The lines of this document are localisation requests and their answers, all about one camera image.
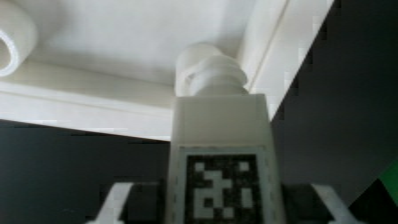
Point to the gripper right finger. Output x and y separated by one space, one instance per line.
335 204

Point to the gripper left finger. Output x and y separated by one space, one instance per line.
113 206

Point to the white leg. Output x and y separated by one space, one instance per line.
223 184

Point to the white square tabletop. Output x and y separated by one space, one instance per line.
90 53

